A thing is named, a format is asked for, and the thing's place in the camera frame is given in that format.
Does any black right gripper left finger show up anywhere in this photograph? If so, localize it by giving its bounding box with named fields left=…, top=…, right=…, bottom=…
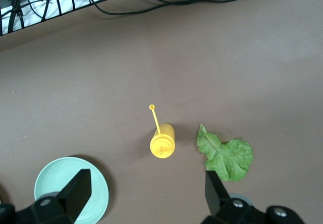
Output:
left=0, top=169, right=92, bottom=224

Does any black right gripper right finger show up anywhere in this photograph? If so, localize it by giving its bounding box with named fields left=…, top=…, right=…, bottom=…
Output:
left=201, top=170, right=306, bottom=224

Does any green lettuce leaf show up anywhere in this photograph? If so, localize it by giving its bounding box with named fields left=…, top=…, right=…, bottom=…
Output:
left=196, top=124, right=254, bottom=183

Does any mint green plate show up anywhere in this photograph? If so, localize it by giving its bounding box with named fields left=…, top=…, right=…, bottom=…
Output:
left=34, top=156, right=110, bottom=224

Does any yellow squeeze bottle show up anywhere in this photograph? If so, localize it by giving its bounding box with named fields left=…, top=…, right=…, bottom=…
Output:
left=148, top=104, right=176, bottom=159

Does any thick braided black cable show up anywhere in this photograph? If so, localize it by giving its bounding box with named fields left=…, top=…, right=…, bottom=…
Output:
left=7, top=0, right=26, bottom=33

